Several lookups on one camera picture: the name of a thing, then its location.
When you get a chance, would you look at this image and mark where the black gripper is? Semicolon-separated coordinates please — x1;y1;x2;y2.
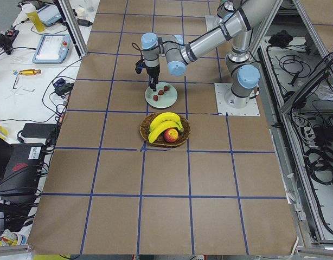
146;66;160;92

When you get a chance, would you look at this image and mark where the light green plate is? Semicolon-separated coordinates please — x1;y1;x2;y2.
145;82;178;109

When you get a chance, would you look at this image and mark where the wicker basket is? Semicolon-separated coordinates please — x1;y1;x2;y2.
139;113;190;147

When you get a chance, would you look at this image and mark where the yellow banana bunch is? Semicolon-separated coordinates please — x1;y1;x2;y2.
148;112;184;143

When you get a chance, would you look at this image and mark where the red yellow apple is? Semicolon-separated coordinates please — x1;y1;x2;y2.
163;128;179;143

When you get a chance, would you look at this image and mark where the teach pendant tablet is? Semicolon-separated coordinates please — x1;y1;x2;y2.
32;34;71;64

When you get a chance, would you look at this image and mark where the black power brick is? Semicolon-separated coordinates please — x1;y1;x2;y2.
21;123;56;139

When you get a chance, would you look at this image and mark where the yellow bottle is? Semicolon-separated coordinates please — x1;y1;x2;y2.
22;3;45;32

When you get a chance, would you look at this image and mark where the black computer case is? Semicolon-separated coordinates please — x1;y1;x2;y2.
0;138;46;231

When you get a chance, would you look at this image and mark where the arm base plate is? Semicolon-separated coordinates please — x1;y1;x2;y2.
205;15;223;31
214;83;260;116

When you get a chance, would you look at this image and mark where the aluminium frame post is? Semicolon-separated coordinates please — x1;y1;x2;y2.
54;0;88;57

